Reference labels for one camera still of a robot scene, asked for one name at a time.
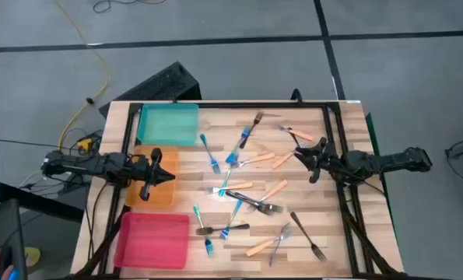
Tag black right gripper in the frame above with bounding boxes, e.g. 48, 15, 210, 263
294, 136, 347, 184

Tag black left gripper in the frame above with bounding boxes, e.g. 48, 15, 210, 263
129, 147, 177, 201

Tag black metal fork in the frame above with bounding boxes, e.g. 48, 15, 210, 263
289, 211, 328, 263
195, 222, 251, 236
239, 111, 265, 150

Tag iridescent purple fork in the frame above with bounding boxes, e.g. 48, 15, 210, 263
268, 223, 293, 268

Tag orange plastic bin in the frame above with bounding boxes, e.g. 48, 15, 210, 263
125, 145, 181, 208

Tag teal plastic bin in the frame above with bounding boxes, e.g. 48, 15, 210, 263
136, 103, 200, 147

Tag red plastic bin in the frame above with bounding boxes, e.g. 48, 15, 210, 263
113, 212, 191, 270

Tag green board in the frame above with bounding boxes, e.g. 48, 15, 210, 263
365, 111, 391, 205

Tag scattered forks on table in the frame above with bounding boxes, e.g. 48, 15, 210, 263
71, 100, 407, 280

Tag yellow plug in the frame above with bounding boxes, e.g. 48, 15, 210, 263
76, 137, 95, 152

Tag black floor beam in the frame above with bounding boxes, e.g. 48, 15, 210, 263
0, 181, 85, 223

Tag black computer mouse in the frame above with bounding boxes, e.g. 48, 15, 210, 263
0, 245, 15, 280

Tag yellow floor cable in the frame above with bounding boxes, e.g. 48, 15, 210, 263
54, 0, 110, 151

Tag black cable loop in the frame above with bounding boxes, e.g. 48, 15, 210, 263
444, 137, 463, 187

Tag black floor cable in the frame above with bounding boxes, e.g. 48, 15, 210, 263
93, 0, 166, 14

